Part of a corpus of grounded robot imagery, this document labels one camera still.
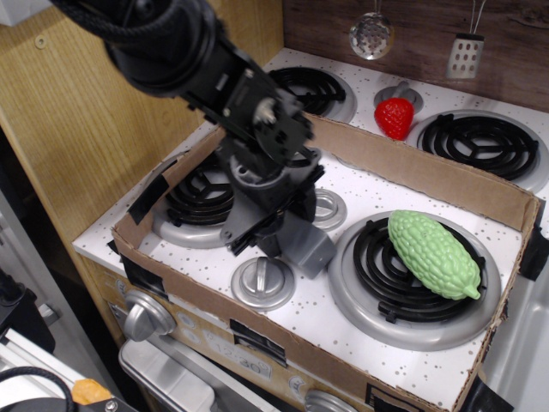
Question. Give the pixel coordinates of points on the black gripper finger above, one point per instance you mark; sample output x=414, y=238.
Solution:
x=305, y=204
x=268, y=242

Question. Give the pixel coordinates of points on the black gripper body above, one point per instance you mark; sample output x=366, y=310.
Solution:
x=263, y=193

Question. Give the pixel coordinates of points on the grey pepper shaker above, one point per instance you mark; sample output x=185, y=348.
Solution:
x=305, y=245

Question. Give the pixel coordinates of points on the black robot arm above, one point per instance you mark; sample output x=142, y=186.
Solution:
x=180, y=49

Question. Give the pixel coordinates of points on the silver knob upper centre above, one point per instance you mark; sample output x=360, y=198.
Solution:
x=331, y=210

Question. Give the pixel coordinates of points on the silver knob lower centre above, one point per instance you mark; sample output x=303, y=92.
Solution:
x=263, y=284

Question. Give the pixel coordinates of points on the front right black burner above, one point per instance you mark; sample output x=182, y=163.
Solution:
x=379, y=295

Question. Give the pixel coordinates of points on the red strawberry toy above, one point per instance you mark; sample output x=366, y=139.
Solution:
x=394, y=117

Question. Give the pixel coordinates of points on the green bitter gourd toy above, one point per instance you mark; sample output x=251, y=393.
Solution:
x=434, y=255

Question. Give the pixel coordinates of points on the silver oven front knob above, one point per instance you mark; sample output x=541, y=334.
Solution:
x=146, y=317

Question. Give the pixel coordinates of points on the silver knob behind strawberry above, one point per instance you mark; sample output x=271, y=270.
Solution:
x=401, y=90

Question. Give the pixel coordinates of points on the hanging silver skimmer ladle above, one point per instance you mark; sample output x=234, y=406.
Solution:
x=372, y=35

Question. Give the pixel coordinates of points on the rear right black burner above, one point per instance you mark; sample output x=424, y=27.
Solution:
x=488, y=141

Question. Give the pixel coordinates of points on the hanging silver slotted spatula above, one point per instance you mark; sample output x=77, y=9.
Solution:
x=466, y=51

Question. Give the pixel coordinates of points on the orange object lower left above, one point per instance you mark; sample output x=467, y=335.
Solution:
x=88, y=391

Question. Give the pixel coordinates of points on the brown cardboard tray wall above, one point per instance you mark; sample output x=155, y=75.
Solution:
x=308, y=344

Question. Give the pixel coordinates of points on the silver oven door handle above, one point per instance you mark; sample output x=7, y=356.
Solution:
x=183, y=380

